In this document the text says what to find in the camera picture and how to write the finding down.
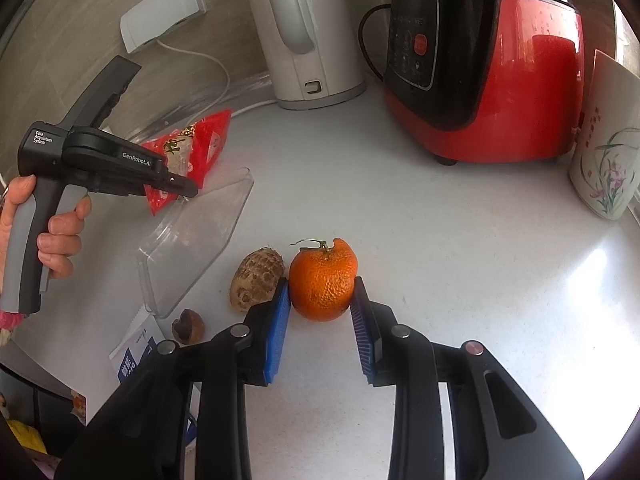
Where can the red snack bag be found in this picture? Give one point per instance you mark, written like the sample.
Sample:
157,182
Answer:
200,145

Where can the orange tangerine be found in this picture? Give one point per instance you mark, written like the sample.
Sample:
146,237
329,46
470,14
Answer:
322,280

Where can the red black blender base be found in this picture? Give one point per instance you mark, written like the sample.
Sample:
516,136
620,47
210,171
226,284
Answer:
525,70

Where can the white electric kettle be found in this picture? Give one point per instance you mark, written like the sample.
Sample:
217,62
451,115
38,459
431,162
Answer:
310,35

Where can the person's left hand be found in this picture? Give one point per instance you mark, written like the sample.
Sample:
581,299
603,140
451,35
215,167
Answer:
62,245

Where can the clear plastic box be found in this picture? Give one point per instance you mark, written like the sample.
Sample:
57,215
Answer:
200,240

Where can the clear plastic tube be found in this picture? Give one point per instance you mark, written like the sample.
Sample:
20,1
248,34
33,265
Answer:
240,87

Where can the floral ceramic cup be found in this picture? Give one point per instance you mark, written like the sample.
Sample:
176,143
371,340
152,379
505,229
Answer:
607,160

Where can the white wall socket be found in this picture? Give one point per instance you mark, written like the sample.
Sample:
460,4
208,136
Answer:
160,12

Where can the dark brown chestnut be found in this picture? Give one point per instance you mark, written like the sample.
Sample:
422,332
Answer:
189,327

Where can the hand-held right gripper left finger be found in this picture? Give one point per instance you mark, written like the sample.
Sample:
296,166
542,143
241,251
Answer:
277,330

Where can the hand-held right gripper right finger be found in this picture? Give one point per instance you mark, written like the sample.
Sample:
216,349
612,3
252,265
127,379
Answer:
361,335

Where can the brown taro root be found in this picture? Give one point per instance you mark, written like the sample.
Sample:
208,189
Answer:
255,277

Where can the white blue wipe packet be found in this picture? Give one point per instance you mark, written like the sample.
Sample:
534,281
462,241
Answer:
135,347

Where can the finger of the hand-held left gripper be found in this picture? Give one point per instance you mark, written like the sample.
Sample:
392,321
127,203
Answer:
177,186

